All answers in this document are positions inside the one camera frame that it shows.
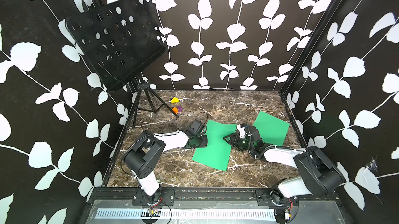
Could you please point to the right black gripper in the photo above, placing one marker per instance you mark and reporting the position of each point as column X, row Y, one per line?
column 235, row 141

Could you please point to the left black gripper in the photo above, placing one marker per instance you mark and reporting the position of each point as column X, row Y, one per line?
column 204, row 142

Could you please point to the green rectangular paper sheet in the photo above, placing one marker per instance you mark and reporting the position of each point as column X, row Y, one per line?
column 217, row 153

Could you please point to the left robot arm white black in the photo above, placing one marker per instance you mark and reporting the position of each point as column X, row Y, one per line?
column 142, row 157

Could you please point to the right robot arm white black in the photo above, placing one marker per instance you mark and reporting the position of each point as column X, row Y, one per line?
column 318, row 176

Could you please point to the yellow toy block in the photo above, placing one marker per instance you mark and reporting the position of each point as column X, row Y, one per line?
column 175, row 100

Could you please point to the black perforated music stand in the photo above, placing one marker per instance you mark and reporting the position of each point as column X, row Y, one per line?
column 120, row 40

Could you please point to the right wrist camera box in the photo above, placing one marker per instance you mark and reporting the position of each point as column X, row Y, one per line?
column 242, row 130

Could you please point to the black front mounting rail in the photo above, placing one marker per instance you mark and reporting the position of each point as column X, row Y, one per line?
column 134, row 196

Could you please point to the white slotted cable duct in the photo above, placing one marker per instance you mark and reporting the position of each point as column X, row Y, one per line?
column 186, row 214

